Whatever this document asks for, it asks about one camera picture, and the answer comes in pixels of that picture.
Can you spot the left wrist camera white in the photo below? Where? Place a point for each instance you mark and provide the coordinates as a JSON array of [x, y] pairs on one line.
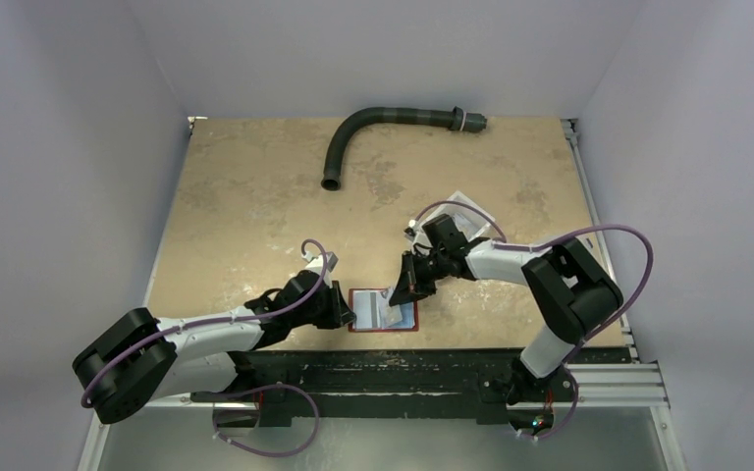
[[323, 265]]

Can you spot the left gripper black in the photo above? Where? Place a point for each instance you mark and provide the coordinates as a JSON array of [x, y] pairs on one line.
[[339, 312]]

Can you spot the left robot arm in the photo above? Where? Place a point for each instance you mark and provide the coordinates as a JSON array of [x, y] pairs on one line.
[[142, 357]]

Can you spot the white VIP card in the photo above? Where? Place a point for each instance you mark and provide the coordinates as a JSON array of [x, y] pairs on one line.
[[366, 305]]

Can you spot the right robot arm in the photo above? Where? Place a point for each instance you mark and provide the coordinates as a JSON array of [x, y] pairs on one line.
[[573, 292]]

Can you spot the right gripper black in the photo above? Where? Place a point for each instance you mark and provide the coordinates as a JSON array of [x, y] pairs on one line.
[[409, 276]]

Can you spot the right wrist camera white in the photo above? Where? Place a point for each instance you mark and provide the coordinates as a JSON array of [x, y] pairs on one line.
[[416, 237]]

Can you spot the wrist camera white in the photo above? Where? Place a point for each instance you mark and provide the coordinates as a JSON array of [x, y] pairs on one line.
[[416, 237], [323, 265]]

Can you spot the aluminium frame rail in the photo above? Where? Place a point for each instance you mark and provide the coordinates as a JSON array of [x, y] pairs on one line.
[[572, 136]]

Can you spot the red card holder wallet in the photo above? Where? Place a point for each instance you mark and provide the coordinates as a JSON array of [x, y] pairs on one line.
[[416, 322]]

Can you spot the white plastic card box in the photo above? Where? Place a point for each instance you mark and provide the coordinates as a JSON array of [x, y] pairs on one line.
[[470, 218]]

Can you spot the black front table rail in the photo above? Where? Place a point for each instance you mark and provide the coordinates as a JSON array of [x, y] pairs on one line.
[[473, 383]]

